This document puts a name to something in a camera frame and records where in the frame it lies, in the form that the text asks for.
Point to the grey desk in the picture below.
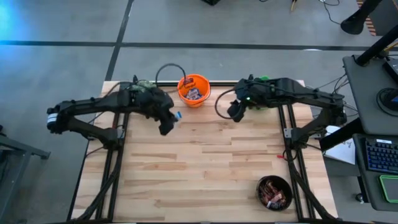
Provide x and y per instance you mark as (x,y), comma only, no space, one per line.
(360,186)
(370,93)

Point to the green-edged black pad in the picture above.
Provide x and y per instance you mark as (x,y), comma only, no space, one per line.
(389,188)

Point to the green potted plant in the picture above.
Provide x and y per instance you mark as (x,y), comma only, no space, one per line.
(144,84)

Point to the black pole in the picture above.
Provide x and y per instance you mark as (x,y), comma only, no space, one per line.
(376,46)

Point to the black stand leg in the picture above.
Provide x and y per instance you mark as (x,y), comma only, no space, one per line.
(354,23)

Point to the small red connector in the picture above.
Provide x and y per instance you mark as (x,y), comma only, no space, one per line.
(280,156)

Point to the black metal cart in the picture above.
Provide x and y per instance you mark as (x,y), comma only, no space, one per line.
(15,149)

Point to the black backlit keyboard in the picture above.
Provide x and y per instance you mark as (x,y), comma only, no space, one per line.
(382,155)

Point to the black desk leg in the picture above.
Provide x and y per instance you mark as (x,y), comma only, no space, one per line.
(340,137)

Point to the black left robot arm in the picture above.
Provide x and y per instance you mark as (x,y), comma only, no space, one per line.
(93,105)

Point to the green plastic bucket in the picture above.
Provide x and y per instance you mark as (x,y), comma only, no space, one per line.
(264,77)

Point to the brown Hershey's chocolate bar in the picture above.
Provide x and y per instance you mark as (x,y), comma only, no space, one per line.
(273,205)
(279,196)
(265,190)

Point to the black round base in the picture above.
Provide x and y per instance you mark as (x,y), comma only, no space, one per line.
(387,99)

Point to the orange plastic bucket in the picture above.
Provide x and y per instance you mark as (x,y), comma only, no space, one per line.
(202,85)

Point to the black round bowl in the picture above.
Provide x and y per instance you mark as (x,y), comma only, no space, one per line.
(287,186)

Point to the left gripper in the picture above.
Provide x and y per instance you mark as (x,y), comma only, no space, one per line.
(160,107)

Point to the white paper sheet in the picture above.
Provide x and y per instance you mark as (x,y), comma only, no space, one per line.
(342,152)

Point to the black aluminium rig frame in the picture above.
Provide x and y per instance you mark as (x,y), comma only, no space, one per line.
(217,83)

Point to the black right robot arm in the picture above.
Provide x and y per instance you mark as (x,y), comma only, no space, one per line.
(311,96)

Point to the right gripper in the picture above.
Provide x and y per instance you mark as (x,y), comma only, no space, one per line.
(252,93)

